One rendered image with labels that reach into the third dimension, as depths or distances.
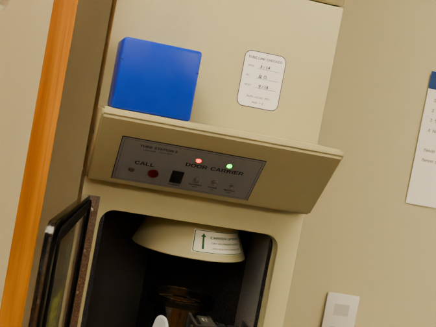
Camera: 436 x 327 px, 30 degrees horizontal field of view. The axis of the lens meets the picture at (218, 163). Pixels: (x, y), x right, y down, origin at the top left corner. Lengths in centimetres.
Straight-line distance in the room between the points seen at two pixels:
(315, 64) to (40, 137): 41
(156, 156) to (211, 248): 19
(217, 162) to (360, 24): 68
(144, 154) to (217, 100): 15
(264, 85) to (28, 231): 38
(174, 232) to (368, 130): 62
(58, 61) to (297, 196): 37
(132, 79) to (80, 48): 54
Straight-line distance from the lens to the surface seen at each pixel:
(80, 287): 116
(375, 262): 172
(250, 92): 116
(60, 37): 104
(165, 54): 103
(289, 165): 108
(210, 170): 108
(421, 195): 173
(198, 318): 97
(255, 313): 123
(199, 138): 103
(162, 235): 119
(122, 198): 114
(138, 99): 102
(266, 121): 116
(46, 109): 103
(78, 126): 156
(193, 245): 118
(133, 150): 105
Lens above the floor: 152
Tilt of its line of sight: 3 degrees down
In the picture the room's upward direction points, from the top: 11 degrees clockwise
